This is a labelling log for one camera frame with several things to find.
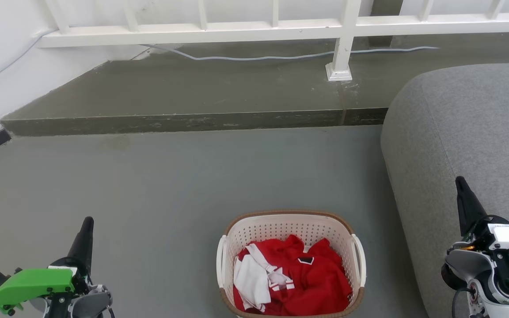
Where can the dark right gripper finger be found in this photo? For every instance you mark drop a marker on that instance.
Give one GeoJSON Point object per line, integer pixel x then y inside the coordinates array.
{"type": "Point", "coordinates": [469, 205]}

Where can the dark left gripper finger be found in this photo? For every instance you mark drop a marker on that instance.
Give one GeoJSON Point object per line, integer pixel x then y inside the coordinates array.
{"type": "Point", "coordinates": [82, 245]}

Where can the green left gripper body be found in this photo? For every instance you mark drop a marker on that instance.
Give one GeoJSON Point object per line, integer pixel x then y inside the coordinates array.
{"type": "Point", "coordinates": [33, 285]}

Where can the white plastic laundry basket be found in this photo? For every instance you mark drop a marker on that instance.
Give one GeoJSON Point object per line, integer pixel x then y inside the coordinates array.
{"type": "Point", "coordinates": [281, 227]}

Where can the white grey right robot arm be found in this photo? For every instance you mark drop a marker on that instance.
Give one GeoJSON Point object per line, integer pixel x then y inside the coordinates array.
{"type": "Point", "coordinates": [497, 282]}

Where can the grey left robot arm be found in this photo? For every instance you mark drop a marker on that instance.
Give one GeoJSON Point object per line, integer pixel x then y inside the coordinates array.
{"type": "Point", "coordinates": [86, 304]}

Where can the grey fabric sofa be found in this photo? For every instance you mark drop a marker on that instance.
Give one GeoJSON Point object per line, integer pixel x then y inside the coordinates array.
{"type": "Point", "coordinates": [480, 128]}

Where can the red shirt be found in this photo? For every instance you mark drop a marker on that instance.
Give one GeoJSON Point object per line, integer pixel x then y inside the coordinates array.
{"type": "Point", "coordinates": [320, 280]}

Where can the white garment with red stripes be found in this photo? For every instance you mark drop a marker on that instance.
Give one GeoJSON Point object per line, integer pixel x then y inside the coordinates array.
{"type": "Point", "coordinates": [250, 280]}

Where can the white railing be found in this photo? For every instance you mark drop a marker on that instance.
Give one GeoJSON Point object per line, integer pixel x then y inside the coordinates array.
{"type": "Point", "coordinates": [192, 34]}

